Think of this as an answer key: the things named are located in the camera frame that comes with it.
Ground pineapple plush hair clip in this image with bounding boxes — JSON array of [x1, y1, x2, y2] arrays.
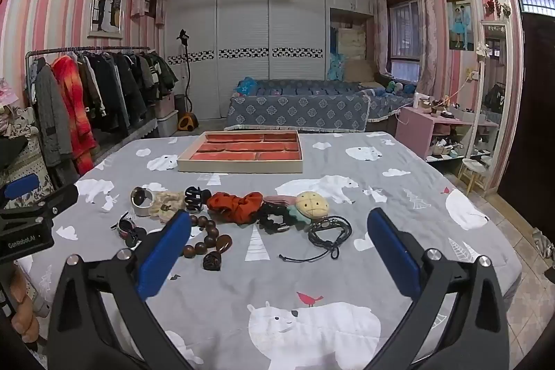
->
[[286, 191, 331, 224]]

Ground brown wooden bead bracelet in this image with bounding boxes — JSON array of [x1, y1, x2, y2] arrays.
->
[[182, 214, 233, 271]]

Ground wooden tray with red lining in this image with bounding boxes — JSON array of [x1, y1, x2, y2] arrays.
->
[[177, 131, 304, 173]]

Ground black cord bracelet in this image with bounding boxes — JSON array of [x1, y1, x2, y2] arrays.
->
[[279, 216, 353, 262]]

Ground bed with blue patterned blanket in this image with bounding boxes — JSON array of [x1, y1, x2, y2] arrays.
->
[[224, 77, 418, 133]]

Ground beige fluffy scrunchie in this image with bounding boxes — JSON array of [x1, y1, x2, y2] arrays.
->
[[150, 191, 188, 222]]

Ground barred window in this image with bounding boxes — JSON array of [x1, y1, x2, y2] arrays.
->
[[387, 0, 421, 83]]

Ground black hair claw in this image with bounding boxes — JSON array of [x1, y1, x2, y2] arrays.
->
[[184, 187, 212, 215]]

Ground clear storage box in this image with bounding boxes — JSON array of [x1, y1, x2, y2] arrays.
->
[[155, 110, 179, 137]]

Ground row of hanging clothes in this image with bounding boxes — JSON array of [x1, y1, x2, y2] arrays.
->
[[28, 50, 178, 177]]

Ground blue hanging cloth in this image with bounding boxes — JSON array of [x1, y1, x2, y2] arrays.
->
[[327, 27, 348, 81]]

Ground black scrunchie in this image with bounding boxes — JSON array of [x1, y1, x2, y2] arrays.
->
[[257, 203, 292, 233]]

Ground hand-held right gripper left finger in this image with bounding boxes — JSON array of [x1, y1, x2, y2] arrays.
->
[[47, 209, 192, 370]]

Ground orange scrunchie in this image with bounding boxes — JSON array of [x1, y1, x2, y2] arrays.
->
[[207, 191, 264, 226]]

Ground dark wooden door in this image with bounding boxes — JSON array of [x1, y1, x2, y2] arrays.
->
[[498, 0, 555, 198]]

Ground pink cabinet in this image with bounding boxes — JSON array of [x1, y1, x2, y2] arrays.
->
[[395, 105, 474, 163]]

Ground white framed standing mirror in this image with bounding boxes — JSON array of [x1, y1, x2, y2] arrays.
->
[[469, 20, 511, 194]]

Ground red artificial flowers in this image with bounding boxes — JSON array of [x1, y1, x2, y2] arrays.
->
[[483, 0, 513, 18]]

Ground small white stool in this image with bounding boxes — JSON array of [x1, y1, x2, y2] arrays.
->
[[457, 157, 493, 194]]

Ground white strap watch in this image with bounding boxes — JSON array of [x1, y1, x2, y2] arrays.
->
[[131, 187, 156, 217]]

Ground white sliding wardrobe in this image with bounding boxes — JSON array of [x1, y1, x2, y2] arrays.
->
[[167, 0, 374, 123]]

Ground pile of floral cloths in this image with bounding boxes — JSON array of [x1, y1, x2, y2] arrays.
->
[[0, 77, 55, 211]]

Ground grey cloth on floor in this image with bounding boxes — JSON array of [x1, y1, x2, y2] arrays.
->
[[531, 228, 555, 260]]

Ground low cabinet with lace cover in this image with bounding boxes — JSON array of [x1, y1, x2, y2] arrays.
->
[[89, 118, 162, 152]]

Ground garment steamer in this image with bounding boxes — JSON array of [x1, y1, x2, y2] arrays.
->
[[176, 29, 199, 132]]

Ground blue plush toy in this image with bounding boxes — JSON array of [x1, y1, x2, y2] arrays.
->
[[236, 76, 262, 96]]

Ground metal clothes rack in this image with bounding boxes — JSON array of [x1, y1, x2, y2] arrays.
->
[[25, 46, 151, 111]]

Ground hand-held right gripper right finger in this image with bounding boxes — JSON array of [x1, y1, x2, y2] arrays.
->
[[367, 207, 510, 370]]

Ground person's left hand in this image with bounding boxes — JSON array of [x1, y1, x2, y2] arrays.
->
[[9, 266, 41, 342]]

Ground pink storage box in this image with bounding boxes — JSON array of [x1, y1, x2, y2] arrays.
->
[[156, 94, 176, 116]]

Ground wall poster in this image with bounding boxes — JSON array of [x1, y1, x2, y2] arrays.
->
[[446, 0, 473, 52]]

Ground pink floral curtain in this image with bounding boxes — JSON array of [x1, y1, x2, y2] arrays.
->
[[372, 0, 391, 72], [413, 0, 448, 96]]

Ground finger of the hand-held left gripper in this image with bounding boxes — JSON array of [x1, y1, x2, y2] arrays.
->
[[0, 174, 42, 203], [0, 183, 79, 223]]

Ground grey polar bear bedsheet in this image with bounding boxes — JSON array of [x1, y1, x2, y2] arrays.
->
[[15, 131, 523, 370]]

